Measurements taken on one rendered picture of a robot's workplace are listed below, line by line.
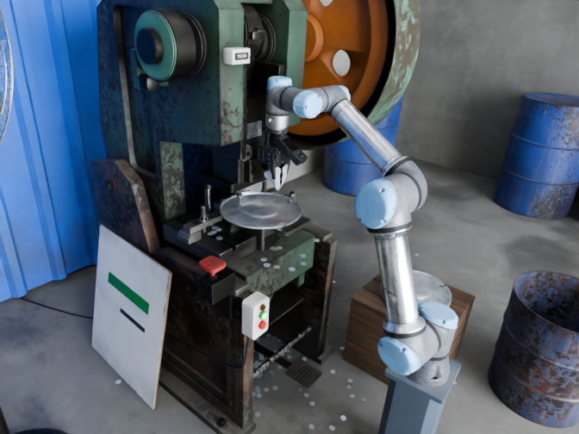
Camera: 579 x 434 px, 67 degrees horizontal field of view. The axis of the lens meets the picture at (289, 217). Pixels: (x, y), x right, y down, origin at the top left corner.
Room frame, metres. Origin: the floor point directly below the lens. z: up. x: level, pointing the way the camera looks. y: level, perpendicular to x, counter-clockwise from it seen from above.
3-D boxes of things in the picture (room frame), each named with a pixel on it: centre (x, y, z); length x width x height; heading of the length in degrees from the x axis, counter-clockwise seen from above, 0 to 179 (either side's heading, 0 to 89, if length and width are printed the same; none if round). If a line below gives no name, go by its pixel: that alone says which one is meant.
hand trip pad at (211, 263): (1.09, 0.22, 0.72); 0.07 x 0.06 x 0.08; 53
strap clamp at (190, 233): (1.36, 0.31, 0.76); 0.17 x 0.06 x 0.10; 143
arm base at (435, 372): (1.04, -0.45, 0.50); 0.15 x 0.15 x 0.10
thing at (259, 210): (1.42, 0.10, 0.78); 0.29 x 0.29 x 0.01
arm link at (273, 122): (1.38, 0.06, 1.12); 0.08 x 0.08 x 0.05
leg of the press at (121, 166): (1.37, 0.48, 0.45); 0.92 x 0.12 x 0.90; 53
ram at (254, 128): (1.47, 0.17, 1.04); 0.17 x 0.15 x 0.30; 53
